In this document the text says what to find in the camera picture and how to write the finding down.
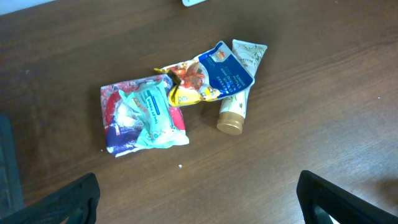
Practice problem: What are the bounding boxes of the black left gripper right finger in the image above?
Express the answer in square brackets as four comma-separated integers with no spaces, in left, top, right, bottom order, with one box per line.
[296,170,397,224]

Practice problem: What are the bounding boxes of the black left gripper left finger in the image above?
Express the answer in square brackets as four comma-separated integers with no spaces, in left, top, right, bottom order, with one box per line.
[1,173,100,224]

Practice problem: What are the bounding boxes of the red purple tissue pack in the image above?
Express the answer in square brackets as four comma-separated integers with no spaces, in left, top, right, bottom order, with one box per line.
[100,75,186,157]

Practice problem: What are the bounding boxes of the white shampoo tube gold cap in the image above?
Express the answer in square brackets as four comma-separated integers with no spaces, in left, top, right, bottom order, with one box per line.
[216,39,267,135]

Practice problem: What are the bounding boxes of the teal toilet tissue pack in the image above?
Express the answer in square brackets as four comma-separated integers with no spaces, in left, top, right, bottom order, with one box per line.
[119,80,189,149]

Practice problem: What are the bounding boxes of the blue yellow paste sachet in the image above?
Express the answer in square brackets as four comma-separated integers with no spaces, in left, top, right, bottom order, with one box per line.
[155,41,254,107]

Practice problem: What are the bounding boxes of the white barcode scanner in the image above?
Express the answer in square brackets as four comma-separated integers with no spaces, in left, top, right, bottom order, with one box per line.
[182,0,206,7]

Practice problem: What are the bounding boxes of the grey plastic mesh basket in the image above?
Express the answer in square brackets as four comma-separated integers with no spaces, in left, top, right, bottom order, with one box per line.
[1,114,24,218]

